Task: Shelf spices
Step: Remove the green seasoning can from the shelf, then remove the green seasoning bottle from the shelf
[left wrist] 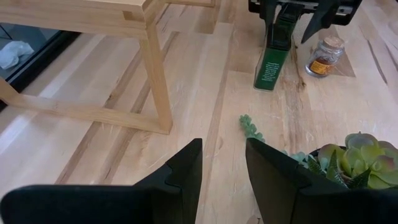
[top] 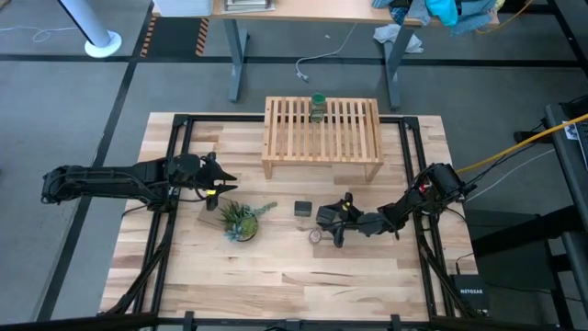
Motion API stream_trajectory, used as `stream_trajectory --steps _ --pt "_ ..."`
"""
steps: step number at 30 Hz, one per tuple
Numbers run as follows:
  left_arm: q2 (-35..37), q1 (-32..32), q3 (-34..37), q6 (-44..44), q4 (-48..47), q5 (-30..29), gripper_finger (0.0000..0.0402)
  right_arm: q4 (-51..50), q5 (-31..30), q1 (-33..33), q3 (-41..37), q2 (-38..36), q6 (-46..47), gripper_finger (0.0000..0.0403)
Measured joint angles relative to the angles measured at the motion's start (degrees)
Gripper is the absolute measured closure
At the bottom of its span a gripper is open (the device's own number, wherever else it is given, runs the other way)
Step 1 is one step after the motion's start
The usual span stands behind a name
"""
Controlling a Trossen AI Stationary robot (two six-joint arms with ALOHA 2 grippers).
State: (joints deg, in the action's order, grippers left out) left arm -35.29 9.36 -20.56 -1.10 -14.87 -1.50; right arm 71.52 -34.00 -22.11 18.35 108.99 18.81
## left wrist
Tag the wooden slatted shelf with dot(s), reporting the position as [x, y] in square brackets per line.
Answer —
[155, 77]

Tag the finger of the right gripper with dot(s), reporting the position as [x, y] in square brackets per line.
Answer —
[325, 15]
[269, 12]

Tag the green-lidded glass spice jar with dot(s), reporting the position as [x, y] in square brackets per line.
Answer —
[270, 68]

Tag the white cloth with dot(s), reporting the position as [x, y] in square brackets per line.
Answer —
[15, 54]

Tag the succulent plant in black pot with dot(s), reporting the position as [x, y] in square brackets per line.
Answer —
[363, 161]

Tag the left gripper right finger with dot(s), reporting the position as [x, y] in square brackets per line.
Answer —
[286, 199]

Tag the small cork-topped glass jar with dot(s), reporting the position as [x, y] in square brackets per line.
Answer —
[323, 59]

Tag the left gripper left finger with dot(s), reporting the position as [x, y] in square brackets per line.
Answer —
[93, 205]

